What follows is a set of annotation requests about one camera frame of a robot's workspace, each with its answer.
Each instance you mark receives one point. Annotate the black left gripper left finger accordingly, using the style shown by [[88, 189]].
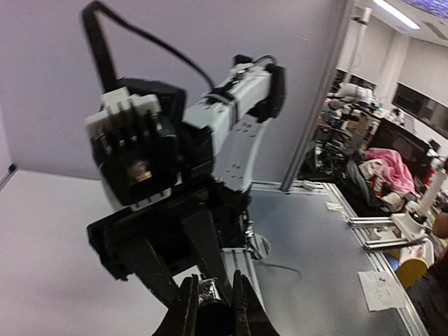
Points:
[[180, 319]]

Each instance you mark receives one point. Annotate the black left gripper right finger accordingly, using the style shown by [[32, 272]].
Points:
[[250, 318]]

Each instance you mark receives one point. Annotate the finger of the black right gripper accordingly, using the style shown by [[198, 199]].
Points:
[[141, 259], [198, 226]]

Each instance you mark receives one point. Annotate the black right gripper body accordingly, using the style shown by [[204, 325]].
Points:
[[160, 223]]

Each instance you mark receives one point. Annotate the glitter nail polish bottle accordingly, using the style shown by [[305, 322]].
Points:
[[207, 292]]

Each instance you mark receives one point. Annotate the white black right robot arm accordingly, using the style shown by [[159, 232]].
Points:
[[221, 134]]

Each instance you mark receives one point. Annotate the white desk robot arm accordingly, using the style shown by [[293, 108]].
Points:
[[411, 223]]

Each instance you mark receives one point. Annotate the white paper sheet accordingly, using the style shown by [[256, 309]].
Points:
[[381, 291]]

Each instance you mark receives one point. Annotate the yellow round container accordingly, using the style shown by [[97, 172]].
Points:
[[410, 270]]

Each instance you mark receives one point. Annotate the pink cloth pile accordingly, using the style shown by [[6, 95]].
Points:
[[393, 171]]

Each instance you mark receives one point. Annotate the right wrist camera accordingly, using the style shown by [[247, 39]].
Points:
[[135, 145]]

